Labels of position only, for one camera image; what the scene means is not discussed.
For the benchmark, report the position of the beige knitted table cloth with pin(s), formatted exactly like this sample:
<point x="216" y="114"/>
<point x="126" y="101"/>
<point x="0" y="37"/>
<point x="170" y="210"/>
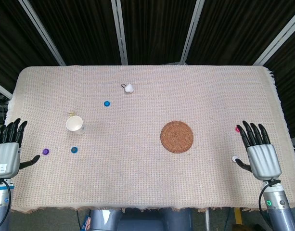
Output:
<point x="142" y="178"/>

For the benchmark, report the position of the white paper cup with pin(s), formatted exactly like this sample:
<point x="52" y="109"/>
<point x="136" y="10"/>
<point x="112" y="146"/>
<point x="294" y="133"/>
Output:
<point x="73" y="124"/>

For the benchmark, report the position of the yellow floor object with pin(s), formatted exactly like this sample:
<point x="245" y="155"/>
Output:
<point x="238" y="215"/>

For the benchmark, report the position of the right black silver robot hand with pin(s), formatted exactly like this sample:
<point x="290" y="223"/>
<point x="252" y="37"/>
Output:
<point x="264" y="158"/>

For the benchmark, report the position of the pink bottle cap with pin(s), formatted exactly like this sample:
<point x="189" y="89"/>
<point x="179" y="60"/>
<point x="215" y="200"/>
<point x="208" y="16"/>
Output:
<point x="236" y="129"/>

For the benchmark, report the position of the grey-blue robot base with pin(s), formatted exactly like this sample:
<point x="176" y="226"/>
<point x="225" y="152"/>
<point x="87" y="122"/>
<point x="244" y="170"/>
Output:
<point x="137" y="220"/>

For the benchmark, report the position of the round brown woven coaster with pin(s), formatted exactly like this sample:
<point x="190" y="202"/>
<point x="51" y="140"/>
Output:
<point x="176" y="136"/>

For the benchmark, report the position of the blue printed box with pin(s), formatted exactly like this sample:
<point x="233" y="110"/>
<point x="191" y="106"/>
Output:
<point x="86" y="222"/>

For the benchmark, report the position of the dark teal bottle cap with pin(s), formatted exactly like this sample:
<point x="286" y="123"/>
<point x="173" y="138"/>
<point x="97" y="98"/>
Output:
<point x="74" y="150"/>

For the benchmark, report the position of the small yellow-green scrap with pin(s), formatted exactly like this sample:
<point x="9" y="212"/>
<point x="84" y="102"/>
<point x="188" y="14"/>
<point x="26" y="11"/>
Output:
<point x="71" y="113"/>

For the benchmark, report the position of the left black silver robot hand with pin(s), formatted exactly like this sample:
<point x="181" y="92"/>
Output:
<point x="5" y="156"/>

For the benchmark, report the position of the white bottle cap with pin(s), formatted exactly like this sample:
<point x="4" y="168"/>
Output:
<point x="234" y="158"/>

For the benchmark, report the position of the blue bottle cap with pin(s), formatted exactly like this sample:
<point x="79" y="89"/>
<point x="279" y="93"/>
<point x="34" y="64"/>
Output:
<point x="107" y="103"/>

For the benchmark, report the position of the small dark metal hook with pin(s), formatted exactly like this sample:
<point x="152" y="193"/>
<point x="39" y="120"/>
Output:
<point x="123" y="85"/>

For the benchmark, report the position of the aluminium frame post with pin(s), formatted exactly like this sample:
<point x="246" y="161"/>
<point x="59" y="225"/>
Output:
<point x="1" y="89"/>
<point x="119" y="31"/>
<point x="277" y="38"/>
<point x="41" y="31"/>
<point x="192" y="31"/>

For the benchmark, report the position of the purple bottle cap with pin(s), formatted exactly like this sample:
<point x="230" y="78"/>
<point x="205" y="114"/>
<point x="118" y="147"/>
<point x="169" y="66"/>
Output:
<point x="46" y="151"/>

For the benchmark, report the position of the white cotton ball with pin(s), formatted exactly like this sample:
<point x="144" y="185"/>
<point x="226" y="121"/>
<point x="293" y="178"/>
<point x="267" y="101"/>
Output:
<point x="129" y="88"/>

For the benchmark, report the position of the metal table leg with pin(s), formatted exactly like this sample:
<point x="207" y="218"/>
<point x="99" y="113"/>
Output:
<point x="206" y="220"/>

